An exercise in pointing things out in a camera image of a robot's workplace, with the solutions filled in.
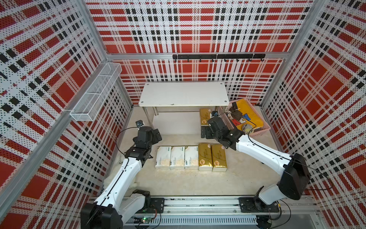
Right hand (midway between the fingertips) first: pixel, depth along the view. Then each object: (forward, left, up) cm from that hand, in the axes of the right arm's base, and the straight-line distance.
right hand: (211, 128), depth 83 cm
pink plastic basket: (+10, -41, -14) cm, 45 cm away
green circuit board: (-43, +34, -17) cm, 58 cm away
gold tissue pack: (-13, +4, -12) cm, 18 cm away
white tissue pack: (-12, +29, -14) cm, 35 cm away
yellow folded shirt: (+18, -33, -12) cm, 39 cm away
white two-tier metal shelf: (+34, +28, -18) cm, 47 cm away
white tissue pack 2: (-13, +20, -14) cm, 28 cm away
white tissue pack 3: (-12, +12, -14) cm, 22 cm away
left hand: (-3, +35, -1) cm, 35 cm away
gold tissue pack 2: (-16, -4, -12) cm, 20 cm away
